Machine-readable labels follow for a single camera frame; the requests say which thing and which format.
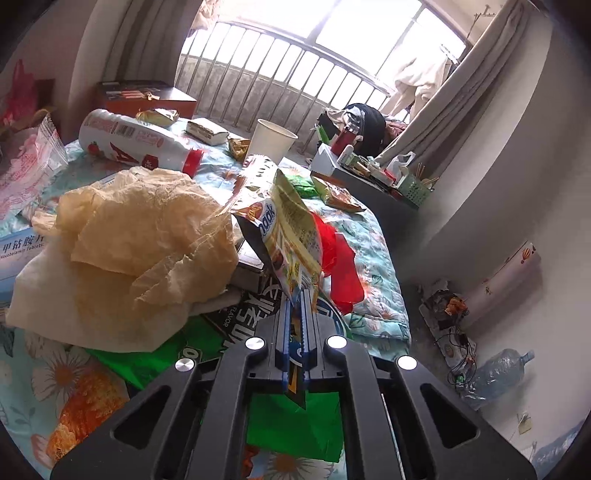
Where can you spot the white tissue box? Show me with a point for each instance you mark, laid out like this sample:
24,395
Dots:
325,162

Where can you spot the grey right curtain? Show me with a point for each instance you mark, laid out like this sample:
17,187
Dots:
464,88

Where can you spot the white plastic jug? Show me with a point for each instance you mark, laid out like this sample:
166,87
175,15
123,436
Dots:
398,168

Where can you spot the clear printed plastic bag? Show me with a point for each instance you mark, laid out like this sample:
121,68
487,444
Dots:
30,159

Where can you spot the beige paper wrap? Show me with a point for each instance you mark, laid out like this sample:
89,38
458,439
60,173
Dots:
157,227

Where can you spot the orange snack packet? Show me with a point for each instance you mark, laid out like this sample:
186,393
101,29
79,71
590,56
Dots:
336,196

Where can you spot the yellow wrapped cake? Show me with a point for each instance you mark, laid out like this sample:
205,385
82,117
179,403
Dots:
160,117

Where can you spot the yellow snack wrapper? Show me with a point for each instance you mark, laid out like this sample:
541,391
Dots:
281,230

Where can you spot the white paper cup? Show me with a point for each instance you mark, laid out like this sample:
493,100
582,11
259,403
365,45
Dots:
271,140

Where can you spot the red thermos bottle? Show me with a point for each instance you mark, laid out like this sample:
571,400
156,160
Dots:
345,138

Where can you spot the large clear water jug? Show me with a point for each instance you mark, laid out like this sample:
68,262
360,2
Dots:
496,377

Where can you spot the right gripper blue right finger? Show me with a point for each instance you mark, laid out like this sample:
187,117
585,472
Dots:
309,345

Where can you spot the black backpack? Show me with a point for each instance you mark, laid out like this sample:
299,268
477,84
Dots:
372,129

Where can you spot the white medicine box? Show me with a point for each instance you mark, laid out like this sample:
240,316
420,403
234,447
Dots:
16,251

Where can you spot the grey curtain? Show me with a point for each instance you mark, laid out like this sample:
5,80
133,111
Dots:
464,88
127,40

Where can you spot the white power strip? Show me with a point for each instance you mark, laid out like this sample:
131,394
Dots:
458,350

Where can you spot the yellow crumpled wrapper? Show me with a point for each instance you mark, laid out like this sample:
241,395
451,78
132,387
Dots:
238,148

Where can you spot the white strawberry milk bottle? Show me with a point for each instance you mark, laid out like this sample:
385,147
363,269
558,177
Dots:
135,143

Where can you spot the red plastic wrapper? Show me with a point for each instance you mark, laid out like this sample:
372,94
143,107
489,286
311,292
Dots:
338,264

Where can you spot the metal balcony railing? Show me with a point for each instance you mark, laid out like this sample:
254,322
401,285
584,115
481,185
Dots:
239,73

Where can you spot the white wrapped sandwich cake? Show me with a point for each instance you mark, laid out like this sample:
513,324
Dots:
206,131

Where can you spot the orange snack bag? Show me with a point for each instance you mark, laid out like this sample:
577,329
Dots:
97,395

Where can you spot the green plastic basket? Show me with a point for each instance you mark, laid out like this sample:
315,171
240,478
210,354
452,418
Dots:
413,189

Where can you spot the orange cardboard box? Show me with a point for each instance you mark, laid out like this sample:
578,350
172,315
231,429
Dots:
130,97

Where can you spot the small green snack packet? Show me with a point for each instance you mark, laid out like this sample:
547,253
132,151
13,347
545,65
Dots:
304,186

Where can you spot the floral blue quilt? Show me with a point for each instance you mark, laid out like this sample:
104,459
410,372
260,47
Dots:
39,377

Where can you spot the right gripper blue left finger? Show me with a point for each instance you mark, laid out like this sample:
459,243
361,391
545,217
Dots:
281,349

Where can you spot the rolled floral paper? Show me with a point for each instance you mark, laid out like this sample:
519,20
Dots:
512,273

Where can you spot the grey side cabinet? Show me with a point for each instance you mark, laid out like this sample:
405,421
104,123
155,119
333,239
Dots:
395,215

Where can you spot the grey left curtain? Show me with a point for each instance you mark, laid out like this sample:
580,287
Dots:
127,40

